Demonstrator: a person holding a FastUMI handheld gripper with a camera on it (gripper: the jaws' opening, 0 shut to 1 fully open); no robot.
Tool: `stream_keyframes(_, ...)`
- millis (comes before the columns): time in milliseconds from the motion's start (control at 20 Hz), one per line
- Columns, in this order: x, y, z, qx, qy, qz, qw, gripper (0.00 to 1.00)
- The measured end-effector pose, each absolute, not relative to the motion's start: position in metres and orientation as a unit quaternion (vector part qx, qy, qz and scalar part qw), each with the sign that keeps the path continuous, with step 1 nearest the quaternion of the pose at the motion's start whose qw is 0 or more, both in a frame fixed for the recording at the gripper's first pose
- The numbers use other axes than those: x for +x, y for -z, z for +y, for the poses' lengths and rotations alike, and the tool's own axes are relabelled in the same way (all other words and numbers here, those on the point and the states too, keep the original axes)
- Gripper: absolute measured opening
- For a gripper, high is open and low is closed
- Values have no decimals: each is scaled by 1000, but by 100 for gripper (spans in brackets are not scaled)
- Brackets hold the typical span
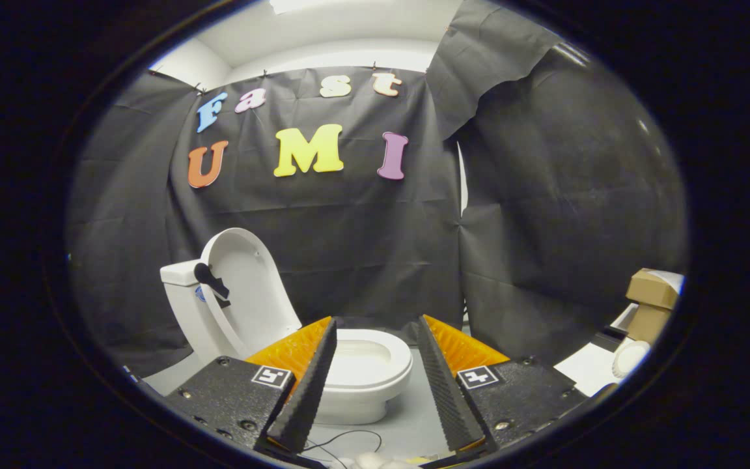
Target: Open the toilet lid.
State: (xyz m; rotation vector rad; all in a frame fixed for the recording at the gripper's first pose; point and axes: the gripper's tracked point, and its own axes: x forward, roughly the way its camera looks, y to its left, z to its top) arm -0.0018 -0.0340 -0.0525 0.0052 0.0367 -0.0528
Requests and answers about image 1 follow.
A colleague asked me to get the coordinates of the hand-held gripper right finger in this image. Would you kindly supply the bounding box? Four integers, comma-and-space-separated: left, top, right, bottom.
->
416, 314, 588, 455

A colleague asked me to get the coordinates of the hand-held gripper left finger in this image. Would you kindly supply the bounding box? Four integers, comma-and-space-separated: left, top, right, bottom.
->
163, 316, 339, 455

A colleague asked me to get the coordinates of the white toilet lid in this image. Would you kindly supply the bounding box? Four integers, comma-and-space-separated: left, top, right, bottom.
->
193, 227, 303, 360

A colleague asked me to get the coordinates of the white toilet bowl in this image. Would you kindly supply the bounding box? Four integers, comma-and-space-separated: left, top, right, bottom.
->
313, 328, 414, 426

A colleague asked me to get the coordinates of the white toilet tank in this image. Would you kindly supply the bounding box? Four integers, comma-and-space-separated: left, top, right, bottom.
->
165, 280, 245, 365

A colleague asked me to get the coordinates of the white paper sheet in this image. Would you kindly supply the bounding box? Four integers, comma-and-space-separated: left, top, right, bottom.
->
553, 342, 623, 397

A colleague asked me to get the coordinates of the black backdrop cloth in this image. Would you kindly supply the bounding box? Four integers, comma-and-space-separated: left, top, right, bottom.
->
66, 0, 688, 378

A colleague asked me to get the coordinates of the white round object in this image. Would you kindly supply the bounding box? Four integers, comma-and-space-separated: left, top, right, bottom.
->
611, 340, 651, 379

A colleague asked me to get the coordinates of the plain cardboard box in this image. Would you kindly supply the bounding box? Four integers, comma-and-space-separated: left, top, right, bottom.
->
626, 305, 673, 345

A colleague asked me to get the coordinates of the cardboard box with white label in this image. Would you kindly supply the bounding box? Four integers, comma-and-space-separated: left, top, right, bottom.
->
627, 268, 683, 311

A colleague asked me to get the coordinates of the ceiling light panel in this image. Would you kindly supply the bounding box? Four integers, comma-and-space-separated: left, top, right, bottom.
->
270, 0, 403, 16

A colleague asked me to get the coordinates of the thin black cable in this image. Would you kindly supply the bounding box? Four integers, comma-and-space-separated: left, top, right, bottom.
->
300, 429, 383, 467

